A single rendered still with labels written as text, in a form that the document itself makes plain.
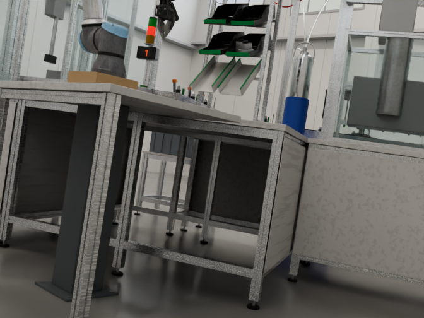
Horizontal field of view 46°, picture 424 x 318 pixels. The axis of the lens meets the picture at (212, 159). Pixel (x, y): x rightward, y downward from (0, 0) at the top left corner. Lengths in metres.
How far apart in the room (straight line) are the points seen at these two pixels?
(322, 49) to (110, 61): 9.69
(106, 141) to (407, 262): 1.90
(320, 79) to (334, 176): 8.59
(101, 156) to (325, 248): 1.68
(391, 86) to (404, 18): 0.43
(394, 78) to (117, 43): 1.66
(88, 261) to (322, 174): 1.65
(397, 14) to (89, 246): 2.31
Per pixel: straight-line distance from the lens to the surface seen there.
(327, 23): 11.81
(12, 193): 2.95
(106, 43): 2.21
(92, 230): 1.75
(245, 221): 4.09
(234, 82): 2.62
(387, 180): 2.97
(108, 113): 1.72
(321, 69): 11.54
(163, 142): 4.76
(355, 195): 2.97
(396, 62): 3.14
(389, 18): 3.29
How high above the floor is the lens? 0.67
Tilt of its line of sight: level
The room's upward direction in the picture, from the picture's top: 9 degrees clockwise
